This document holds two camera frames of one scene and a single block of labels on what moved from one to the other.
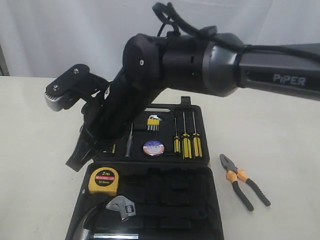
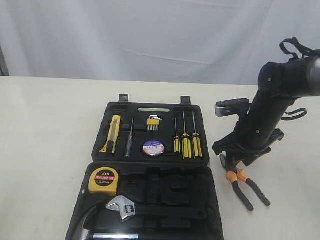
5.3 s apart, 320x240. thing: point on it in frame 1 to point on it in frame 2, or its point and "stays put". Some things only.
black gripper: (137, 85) to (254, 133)
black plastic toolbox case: (158, 184) stays put
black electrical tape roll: (153, 148) stays put
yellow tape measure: (104, 181) stays put
